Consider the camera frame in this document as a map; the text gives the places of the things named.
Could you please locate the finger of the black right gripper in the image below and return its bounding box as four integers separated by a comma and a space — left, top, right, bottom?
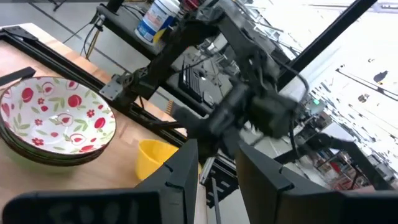
192, 118, 256, 159
172, 93, 249, 138

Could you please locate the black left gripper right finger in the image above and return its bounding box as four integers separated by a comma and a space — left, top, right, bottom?
234, 141, 398, 224

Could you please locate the wooden shelf with black frame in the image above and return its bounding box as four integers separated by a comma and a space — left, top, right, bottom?
0, 39, 208, 224

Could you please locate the white tub with blue label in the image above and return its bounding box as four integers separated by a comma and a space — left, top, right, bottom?
134, 0, 182, 46

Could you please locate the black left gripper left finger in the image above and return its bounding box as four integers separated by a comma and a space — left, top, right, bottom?
2, 138, 200, 224

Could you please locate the black frame post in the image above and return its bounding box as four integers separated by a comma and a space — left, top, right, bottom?
277, 0, 379, 91

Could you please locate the black finned computer box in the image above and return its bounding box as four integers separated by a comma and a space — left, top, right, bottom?
178, 60, 216, 108

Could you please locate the yellow cable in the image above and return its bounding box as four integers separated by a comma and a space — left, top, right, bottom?
84, 27, 102, 60

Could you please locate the yellow plastic mini bowl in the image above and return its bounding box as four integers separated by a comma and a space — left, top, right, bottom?
134, 139, 203, 182

